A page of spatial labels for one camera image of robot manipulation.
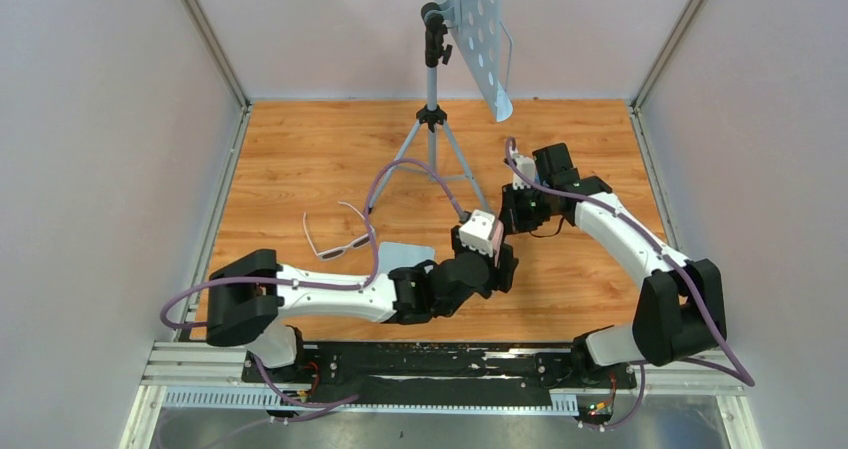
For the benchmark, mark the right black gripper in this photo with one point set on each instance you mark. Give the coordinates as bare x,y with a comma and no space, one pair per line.
510,215

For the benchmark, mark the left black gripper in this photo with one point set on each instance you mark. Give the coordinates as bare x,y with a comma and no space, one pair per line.
498,277

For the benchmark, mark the light blue cleaning cloth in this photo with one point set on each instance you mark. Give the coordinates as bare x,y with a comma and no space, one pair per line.
394,255

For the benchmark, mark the white frame sunglasses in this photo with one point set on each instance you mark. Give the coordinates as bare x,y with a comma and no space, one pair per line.
330,240

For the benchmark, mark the pink glasses case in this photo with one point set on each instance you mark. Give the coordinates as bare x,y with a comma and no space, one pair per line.
496,238

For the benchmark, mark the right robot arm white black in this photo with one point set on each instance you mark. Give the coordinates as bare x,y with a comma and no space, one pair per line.
680,309

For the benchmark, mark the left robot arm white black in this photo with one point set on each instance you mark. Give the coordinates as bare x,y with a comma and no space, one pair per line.
251,298

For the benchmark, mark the silver tripod stand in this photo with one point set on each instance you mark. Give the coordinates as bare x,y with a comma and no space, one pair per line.
432,116

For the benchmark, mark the perforated light blue panel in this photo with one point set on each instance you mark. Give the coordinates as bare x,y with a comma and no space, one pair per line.
486,46

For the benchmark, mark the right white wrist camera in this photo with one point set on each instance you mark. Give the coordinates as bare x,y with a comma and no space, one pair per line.
524,171

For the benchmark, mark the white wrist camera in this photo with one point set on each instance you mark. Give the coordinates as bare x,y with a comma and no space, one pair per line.
477,232
524,171

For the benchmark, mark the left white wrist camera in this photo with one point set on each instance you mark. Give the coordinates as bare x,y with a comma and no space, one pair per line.
477,232

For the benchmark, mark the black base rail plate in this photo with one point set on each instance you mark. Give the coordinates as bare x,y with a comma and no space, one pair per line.
431,376

